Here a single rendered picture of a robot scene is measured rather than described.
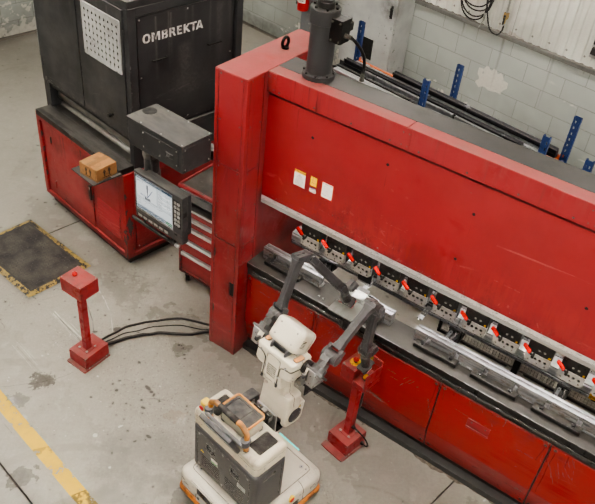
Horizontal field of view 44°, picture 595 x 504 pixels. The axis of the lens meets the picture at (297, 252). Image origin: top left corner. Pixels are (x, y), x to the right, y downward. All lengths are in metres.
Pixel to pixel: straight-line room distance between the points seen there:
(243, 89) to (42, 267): 2.88
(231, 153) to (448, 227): 1.43
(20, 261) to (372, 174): 3.46
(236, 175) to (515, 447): 2.41
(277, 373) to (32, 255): 3.20
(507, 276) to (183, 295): 2.97
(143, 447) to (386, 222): 2.23
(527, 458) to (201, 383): 2.33
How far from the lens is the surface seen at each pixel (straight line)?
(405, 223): 4.38
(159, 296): 6.23
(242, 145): 4.58
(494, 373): 4.70
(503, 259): 4.19
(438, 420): 5.00
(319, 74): 4.41
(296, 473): 4.79
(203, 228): 5.78
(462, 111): 6.32
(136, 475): 5.11
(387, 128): 4.15
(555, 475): 4.87
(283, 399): 4.35
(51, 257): 6.70
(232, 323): 5.53
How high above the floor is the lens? 4.21
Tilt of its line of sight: 39 degrees down
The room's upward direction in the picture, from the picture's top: 7 degrees clockwise
